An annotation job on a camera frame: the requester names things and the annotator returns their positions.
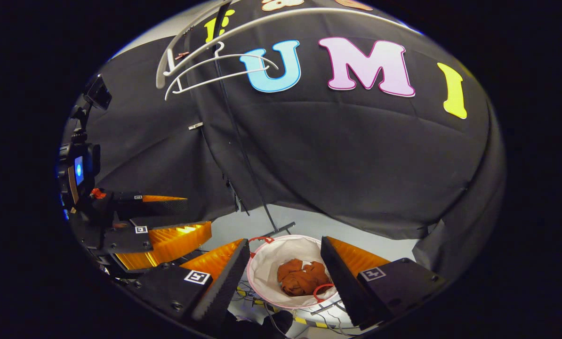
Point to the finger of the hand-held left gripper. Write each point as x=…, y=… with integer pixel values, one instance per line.
x=168, y=206
x=177, y=238

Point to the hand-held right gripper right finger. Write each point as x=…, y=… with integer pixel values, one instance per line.
x=344, y=287

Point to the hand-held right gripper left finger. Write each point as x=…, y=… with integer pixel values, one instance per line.
x=224, y=287

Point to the white clothes hanger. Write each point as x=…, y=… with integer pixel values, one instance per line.
x=160, y=73
x=215, y=77

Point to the black clothes rack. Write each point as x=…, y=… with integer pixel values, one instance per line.
x=244, y=156

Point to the black yellow hazard tape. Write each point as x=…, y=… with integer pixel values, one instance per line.
x=304, y=321

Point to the small clip on cloth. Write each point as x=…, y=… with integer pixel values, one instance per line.
x=195, y=125

